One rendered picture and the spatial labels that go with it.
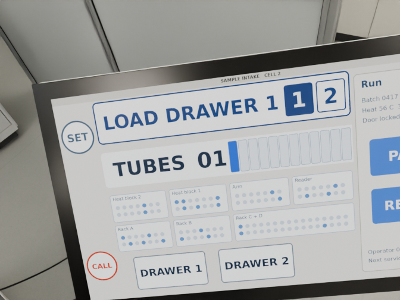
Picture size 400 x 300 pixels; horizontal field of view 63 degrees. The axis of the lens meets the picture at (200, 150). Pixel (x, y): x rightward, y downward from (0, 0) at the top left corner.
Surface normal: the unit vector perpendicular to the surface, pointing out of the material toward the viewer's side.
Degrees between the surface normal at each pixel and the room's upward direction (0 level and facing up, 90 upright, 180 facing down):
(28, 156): 0
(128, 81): 50
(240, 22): 90
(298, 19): 90
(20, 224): 0
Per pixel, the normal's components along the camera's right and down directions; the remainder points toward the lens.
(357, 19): -0.54, 0.69
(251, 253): -0.06, 0.18
